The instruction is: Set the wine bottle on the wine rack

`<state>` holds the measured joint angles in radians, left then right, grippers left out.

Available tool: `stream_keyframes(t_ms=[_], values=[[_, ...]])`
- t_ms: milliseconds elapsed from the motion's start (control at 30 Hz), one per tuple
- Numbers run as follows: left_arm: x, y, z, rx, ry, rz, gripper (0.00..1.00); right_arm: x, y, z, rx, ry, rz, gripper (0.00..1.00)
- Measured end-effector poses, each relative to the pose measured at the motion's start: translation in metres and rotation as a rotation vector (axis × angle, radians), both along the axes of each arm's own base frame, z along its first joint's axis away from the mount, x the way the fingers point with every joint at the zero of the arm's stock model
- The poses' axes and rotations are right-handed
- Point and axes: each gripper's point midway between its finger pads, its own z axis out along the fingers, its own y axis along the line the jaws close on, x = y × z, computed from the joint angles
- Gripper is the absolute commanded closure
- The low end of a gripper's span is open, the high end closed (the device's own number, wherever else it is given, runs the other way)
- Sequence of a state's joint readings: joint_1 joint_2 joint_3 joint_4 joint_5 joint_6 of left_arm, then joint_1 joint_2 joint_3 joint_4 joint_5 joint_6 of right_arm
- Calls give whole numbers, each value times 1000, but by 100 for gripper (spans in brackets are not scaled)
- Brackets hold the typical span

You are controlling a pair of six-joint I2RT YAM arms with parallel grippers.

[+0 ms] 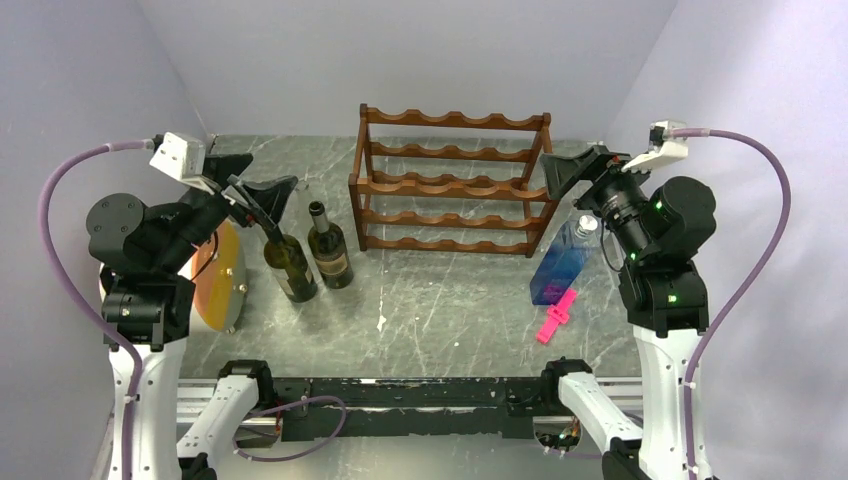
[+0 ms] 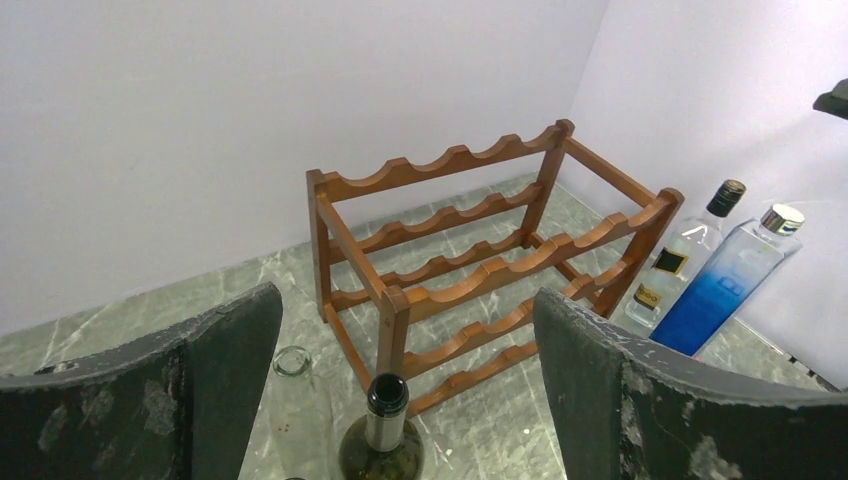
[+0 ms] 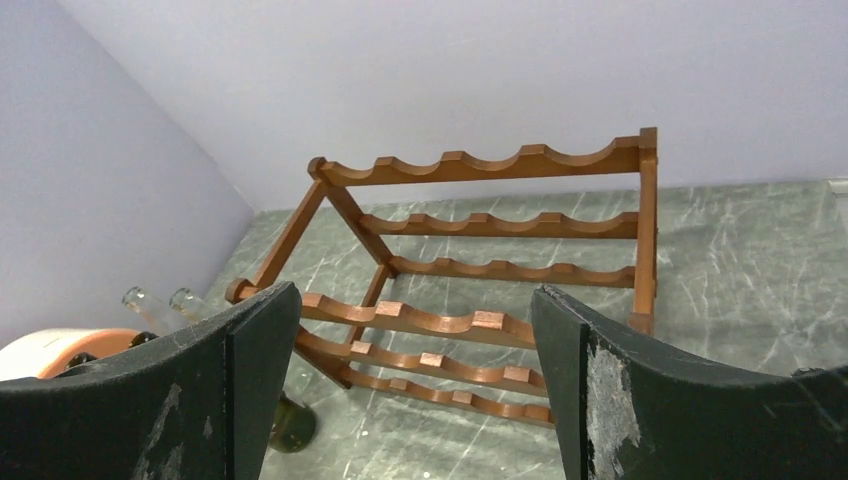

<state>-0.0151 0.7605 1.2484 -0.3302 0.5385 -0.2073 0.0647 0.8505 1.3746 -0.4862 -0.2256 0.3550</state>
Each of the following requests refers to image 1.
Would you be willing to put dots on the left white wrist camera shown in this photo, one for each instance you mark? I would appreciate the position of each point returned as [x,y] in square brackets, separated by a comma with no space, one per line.
[181,157]

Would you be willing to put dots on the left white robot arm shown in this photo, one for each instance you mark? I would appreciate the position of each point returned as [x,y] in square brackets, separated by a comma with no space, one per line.
[146,309]

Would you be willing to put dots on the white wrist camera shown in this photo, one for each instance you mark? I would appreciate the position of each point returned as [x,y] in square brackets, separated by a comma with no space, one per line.
[181,157]
[663,151]

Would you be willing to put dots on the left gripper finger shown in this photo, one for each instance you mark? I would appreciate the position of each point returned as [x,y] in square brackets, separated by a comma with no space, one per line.
[217,168]
[266,200]

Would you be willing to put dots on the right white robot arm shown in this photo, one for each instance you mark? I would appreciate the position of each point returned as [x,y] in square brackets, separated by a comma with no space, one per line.
[666,302]

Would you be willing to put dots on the dark green wine bottle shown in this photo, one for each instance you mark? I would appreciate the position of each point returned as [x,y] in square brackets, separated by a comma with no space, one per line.
[287,260]

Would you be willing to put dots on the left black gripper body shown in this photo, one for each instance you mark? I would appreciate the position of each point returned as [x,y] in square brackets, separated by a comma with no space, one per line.
[211,209]

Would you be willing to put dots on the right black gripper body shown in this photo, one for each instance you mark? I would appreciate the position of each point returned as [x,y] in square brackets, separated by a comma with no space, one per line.
[615,192]

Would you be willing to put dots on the white orange cylinder drum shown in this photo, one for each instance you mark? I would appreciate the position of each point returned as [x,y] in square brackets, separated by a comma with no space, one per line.
[218,272]

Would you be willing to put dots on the labelled green wine bottle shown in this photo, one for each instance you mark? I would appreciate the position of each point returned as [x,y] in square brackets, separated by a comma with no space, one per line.
[328,247]

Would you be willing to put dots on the wooden wine rack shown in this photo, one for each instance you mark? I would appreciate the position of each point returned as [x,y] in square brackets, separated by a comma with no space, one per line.
[366,183]

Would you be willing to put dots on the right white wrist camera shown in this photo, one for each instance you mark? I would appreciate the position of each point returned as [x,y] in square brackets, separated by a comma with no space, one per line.
[663,151]

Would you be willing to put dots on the blue square glass bottle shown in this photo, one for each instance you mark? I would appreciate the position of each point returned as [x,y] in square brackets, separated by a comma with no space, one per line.
[569,251]

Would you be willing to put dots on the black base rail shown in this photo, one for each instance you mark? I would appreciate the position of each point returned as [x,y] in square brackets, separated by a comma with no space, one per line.
[511,407]

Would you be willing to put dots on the pink plastic clip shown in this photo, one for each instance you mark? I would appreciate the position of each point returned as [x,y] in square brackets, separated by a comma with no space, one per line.
[557,315]

